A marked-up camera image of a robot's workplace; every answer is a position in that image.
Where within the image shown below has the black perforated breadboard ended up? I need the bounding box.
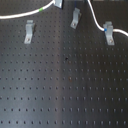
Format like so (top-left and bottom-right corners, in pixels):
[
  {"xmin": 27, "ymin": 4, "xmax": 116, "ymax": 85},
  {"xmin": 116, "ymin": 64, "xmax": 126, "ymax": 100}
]
[{"xmin": 0, "ymin": 0, "xmax": 128, "ymax": 128}]

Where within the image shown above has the middle grey cable clip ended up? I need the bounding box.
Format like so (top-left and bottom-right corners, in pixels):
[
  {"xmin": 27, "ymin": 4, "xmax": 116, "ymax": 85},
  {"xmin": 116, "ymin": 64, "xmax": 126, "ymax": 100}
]
[{"xmin": 70, "ymin": 8, "xmax": 81, "ymax": 29}]

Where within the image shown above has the grey cable clip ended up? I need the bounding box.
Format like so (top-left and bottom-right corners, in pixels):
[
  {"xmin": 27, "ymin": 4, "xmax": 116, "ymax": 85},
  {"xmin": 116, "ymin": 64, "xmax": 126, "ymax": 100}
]
[
  {"xmin": 54, "ymin": 0, "xmax": 63, "ymax": 8},
  {"xmin": 24, "ymin": 20, "xmax": 35, "ymax": 44},
  {"xmin": 70, "ymin": 8, "xmax": 81, "ymax": 29},
  {"xmin": 103, "ymin": 21, "xmax": 114, "ymax": 45}
]

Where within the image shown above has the left grey cable clip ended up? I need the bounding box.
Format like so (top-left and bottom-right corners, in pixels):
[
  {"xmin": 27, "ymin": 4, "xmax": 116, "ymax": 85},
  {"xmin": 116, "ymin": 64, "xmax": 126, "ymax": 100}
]
[{"xmin": 24, "ymin": 20, "xmax": 35, "ymax": 44}]

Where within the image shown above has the right grey cable clip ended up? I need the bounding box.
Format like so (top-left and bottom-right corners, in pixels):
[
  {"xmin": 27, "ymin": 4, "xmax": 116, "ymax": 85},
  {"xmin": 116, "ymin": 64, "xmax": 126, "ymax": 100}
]
[{"xmin": 103, "ymin": 21, "xmax": 114, "ymax": 45}]

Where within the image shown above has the white cable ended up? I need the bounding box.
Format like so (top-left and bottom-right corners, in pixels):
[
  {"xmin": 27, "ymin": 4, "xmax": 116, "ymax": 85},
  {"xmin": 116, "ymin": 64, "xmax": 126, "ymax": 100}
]
[{"xmin": 0, "ymin": 0, "xmax": 128, "ymax": 37}]

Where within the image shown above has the top grey cable clip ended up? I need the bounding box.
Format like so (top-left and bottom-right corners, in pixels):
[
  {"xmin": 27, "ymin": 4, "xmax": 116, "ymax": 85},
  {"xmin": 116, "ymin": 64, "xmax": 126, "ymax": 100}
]
[{"xmin": 54, "ymin": 0, "xmax": 63, "ymax": 8}]

